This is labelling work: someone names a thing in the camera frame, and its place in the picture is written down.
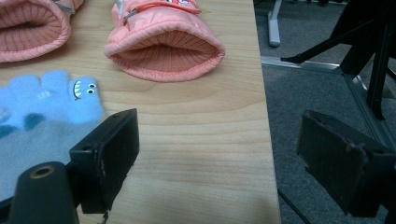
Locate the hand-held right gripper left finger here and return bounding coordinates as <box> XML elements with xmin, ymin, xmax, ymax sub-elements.
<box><xmin>68</xmin><ymin>107</ymin><xmax>140</xmax><ymax>216</ymax></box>

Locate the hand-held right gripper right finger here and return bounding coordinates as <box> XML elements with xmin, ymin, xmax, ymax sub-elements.
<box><xmin>295</xmin><ymin>109</ymin><xmax>396</xmax><ymax>218</ymax></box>

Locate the pink padded glove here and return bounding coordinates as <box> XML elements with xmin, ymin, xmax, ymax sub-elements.
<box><xmin>0</xmin><ymin>0</ymin><xmax>85</xmax><ymax>63</ymax></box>
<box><xmin>104</xmin><ymin>0</ymin><xmax>226</xmax><ymax>83</ymax></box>

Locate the blue knit shark-face glove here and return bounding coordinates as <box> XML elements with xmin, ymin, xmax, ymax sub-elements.
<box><xmin>0</xmin><ymin>69</ymin><xmax>107</xmax><ymax>203</ymax></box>

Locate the black metal stand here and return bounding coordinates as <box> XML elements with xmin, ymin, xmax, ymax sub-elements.
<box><xmin>280</xmin><ymin>0</ymin><xmax>396</xmax><ymax>121</ymax></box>

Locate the white stand leg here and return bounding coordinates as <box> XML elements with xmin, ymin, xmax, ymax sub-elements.
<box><xmin>267</xmin><ymin>0</ymin><xmax>283</xmax><ymax>49</ymax></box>

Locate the black cable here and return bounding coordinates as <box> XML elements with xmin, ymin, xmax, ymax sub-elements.
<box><xmin>276</xmin><ymin>188</ymin><xmax>313</xmax><ymax>224</ymax></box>

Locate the aluminium frame rail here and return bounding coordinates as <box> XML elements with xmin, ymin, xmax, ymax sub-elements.
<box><xmin>261</xmin><ymin>55</ymin><xmax>396</xmax><ymax>152</ymax></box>

